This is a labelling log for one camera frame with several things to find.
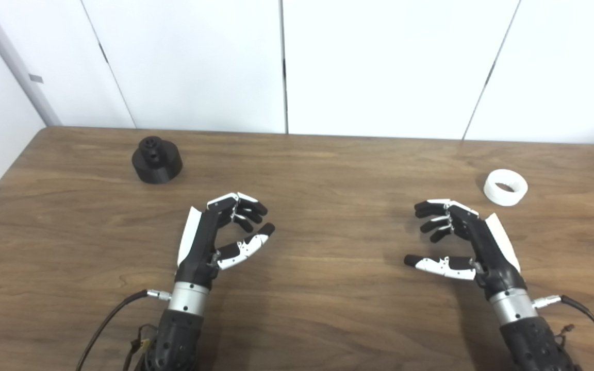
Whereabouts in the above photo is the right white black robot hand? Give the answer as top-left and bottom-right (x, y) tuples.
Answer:
(404, 198), (527, 299)

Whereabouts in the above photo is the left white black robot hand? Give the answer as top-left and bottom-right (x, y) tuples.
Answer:
(176, 192), (276, 289)

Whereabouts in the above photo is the white ring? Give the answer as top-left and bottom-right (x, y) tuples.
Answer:
(484, 169), (529, 207)

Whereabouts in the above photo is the round black part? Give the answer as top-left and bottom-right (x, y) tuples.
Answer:
(131, 136), (183, 184)

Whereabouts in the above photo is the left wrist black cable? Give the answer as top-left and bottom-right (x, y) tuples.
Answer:
(75, 290), (173, 371)

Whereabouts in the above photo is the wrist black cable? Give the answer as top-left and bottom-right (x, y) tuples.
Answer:
(75, 290), (173, 371)
(533, 295), (594, 356)

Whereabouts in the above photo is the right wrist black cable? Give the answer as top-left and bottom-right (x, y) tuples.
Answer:
(533, 295), (594, 356)

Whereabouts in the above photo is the right wrist thin wire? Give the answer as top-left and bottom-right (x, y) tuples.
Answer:
(555, 324), (575, 348)

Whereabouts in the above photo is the wrist thin wire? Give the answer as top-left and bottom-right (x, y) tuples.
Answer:
(555, 324), (575, 348)
(123, 324), (154, 371)

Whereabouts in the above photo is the left wrist thin wire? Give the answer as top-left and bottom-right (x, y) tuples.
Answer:
(123, 324), (154, 371)

